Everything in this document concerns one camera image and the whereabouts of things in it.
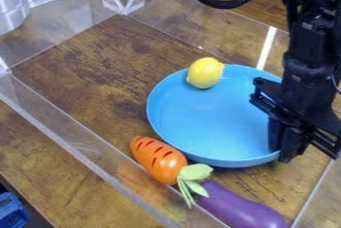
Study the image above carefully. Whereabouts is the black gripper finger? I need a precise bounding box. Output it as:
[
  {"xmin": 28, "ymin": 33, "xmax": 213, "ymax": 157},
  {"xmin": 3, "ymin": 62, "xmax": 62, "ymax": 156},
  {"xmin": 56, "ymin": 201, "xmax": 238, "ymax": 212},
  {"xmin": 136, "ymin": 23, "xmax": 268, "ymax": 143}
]
[
  {"xmin": 278, "ymin": 127, "xmax": 309, "ymax": 163},
  {"xmin": 268, "ymin": 117, "xmax": 288, "ymax": 151}
]

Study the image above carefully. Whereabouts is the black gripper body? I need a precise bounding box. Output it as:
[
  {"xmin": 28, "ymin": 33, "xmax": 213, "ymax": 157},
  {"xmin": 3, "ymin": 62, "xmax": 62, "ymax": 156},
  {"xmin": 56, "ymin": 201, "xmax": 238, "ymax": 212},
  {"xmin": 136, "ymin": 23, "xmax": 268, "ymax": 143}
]
[{"xmin": 250, "ymin": 58, "xmax": 341, "ymax": 159}]

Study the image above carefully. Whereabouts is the blue round plastic tray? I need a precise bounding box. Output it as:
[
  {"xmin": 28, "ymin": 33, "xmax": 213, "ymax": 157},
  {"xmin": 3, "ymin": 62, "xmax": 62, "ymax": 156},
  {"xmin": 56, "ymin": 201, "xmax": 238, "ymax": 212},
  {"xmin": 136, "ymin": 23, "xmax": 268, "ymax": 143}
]
[{"xmin": 147, "ymin": 65, "xmax": 280, "ymax": 167}]

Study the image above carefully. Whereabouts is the yellow toy lemon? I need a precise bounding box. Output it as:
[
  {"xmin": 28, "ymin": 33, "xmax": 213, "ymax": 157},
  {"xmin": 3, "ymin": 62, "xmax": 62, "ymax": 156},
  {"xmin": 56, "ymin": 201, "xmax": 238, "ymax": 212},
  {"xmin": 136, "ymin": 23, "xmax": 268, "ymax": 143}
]
[{"xmin": 186, "ymin": 57, "xmax": 225, "ymax": 89}]

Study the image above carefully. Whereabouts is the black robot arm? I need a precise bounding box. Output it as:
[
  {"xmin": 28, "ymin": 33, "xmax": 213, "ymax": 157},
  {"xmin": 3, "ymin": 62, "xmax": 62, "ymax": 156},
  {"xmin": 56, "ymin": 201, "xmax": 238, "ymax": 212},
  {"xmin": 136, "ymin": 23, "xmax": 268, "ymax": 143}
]
[{"xmin": 250, "ymin": 0, "xmax": 341, "ymax": 162}]

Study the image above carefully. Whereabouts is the purple toy eggplant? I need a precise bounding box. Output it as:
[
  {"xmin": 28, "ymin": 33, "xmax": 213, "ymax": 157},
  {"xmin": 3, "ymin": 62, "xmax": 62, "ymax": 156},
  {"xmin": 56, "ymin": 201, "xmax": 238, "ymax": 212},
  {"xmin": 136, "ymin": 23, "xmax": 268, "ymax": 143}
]
[{"xmin": 195, "ymin": 180, "xmax": 289, "ymax": 228}]

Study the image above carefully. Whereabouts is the orange toy carrot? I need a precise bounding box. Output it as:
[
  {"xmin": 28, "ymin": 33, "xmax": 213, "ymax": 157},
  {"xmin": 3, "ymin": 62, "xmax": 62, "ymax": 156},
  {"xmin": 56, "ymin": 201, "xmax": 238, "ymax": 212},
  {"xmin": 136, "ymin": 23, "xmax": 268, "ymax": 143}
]
[{"xmin": 130, "ymin": 135, "xmax": 213, "ymax": 207}]

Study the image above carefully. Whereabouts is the blue plastic object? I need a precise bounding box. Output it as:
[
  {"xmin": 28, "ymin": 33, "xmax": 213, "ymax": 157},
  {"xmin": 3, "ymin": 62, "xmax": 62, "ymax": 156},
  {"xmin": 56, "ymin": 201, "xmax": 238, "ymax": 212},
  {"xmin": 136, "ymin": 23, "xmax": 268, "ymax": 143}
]
[{"xmin": 0, "ymin": 192, "xmax": 31, "ymax": 228}]

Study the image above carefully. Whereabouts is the clear acrylic enclosure wall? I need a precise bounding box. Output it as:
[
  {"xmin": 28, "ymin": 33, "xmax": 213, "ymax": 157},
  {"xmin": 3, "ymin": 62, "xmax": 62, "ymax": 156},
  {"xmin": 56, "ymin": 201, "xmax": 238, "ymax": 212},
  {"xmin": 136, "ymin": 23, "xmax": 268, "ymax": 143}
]
[{"xmin": 0, "ymin": 0, "xmax": 288, "ymax": 228}]

